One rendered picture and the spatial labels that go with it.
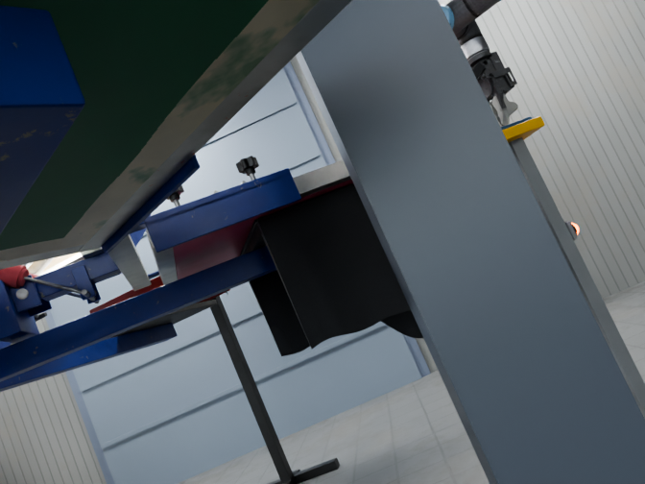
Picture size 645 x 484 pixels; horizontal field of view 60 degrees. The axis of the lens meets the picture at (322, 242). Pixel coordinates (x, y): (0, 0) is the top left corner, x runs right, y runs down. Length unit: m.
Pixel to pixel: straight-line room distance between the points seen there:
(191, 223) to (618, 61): 4.12
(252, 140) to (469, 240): 3.75
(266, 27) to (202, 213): 0.64
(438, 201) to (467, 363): 0.19
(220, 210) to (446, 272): 0.55
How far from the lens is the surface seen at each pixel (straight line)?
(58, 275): 1.37
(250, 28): 0.49
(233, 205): 1.10
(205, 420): 4.40
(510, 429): 0.70
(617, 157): 4.63
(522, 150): 1.57
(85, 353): 1.96
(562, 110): 4.59
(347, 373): 4.16
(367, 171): 0.68
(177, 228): 1.09
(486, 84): 1.60
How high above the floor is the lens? 0.72
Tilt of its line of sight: 7 degrees up
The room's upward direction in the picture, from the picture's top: 24 degrees counter-clockwise
